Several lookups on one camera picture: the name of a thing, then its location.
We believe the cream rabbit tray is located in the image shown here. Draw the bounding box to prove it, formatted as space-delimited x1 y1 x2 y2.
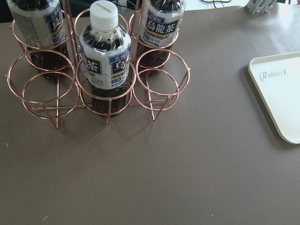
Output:
248 52 300 144

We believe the tea bottle two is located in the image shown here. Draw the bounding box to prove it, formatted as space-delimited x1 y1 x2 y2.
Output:
79 0 131 117

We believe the tea bottle one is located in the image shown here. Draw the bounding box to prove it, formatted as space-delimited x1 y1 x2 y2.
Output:
134 0 187 77

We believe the tea bottle three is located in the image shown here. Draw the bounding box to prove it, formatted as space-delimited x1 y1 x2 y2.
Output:
7 0 68 73

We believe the copper wire bottle rack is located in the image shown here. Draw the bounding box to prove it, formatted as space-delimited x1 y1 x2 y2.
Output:
7 0 185 128

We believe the aluminium frame post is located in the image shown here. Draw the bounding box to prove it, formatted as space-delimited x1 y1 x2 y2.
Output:
245 0 277 15

